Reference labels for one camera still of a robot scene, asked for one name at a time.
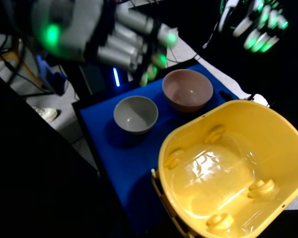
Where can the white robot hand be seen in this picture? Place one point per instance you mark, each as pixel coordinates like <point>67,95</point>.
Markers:
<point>72,29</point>
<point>260,29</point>

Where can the large pink bowl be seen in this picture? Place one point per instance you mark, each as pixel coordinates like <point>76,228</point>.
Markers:
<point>186,89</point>

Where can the small grey-white bowl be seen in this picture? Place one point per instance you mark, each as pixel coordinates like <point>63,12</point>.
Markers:
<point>135,116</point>

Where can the yellow plastic tub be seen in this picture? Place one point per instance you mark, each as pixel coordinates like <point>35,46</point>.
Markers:
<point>238,138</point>

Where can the wooden side table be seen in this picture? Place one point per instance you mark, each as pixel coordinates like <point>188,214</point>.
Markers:
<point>17,58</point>

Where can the blue light strip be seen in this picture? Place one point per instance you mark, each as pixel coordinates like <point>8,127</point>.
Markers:
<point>116,77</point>

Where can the white shoe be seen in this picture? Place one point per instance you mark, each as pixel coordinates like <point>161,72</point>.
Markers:
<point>46,114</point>

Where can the blue table cloth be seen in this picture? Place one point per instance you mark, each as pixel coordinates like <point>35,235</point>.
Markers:
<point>129,158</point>

